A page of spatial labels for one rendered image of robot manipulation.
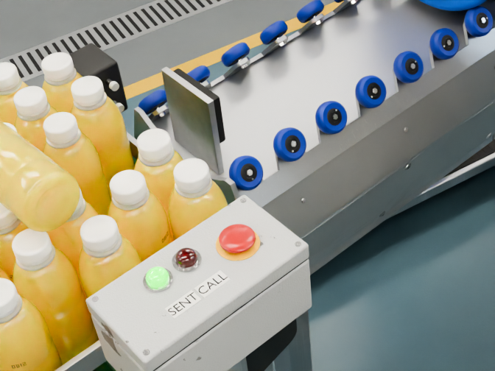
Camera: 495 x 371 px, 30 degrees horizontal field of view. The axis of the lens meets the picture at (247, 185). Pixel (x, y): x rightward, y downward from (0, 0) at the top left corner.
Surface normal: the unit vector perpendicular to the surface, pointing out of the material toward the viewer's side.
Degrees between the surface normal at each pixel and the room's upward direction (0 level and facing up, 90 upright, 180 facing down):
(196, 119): 90
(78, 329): 90
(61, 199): 88
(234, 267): 0
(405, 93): 52
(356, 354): 0
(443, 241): 0
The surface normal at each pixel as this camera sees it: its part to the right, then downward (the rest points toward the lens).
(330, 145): 0.45, -0.04
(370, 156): 0.57, 0.23
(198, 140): -0.76, 0.50
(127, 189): -0.09, -0.70
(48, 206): 0.70, 0.43
